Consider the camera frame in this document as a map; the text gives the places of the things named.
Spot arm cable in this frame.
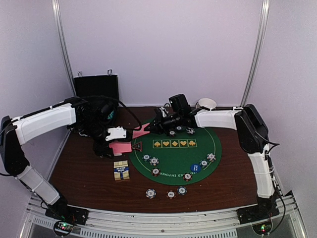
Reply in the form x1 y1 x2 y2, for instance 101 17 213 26
255 131 285 219
81 95 143 129

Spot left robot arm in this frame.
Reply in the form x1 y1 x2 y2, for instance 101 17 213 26
0 96 127 220

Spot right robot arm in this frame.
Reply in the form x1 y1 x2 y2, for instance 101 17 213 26
145 104 278 219

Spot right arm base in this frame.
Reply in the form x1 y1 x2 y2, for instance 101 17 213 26
237 205 280 224

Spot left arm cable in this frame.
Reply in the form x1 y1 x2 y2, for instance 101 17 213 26
81 95 143 129

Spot right aluminium post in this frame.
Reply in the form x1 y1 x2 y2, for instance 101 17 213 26
240 0 270 107

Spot black poker case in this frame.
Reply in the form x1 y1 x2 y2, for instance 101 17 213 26
74 74 119 99

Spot blue green fifty chip stack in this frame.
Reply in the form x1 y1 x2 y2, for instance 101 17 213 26
177 186 187 195

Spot round green poker mat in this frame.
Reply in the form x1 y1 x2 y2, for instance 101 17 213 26
129 127 222 186

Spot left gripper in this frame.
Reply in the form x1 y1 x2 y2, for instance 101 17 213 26
80 117 114 159

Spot triangular all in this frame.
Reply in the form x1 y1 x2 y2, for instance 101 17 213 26
131 141 142 152

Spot red-backed card deck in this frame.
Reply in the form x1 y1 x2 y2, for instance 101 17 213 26
109 141 132 156

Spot brown hundred chip stack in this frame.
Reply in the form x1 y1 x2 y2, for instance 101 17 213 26
166 190 176 199

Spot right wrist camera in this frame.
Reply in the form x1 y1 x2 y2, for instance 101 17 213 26
169 94 191 115

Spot blue small blind button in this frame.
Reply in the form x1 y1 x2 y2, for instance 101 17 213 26
190 164 202 173

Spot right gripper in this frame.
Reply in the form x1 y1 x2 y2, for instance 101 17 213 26
145 111 183 136

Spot left aluminium post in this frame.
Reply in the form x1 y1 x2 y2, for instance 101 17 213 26
52 0 73 83

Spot ten chips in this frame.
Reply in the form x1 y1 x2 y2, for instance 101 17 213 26
186 128 195 135
150 157 159 166
207 153 216 162

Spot gold blue card box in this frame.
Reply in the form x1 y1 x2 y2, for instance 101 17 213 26
113 160 130 181

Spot blue peach ten chip stack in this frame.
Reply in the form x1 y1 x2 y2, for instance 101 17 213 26
145 188 157 199

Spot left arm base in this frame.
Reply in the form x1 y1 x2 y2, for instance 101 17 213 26
45 206 89 225

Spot upper white bowl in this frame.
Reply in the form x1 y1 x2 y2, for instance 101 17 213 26
198 98 217 110

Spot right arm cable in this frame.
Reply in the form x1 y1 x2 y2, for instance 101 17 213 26
255 131 285 219

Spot aluminium post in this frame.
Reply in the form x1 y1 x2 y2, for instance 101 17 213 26
240 0 270 107
52 0 73 83

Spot teal chips in case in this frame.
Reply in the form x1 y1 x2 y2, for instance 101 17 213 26
107 110 117 120

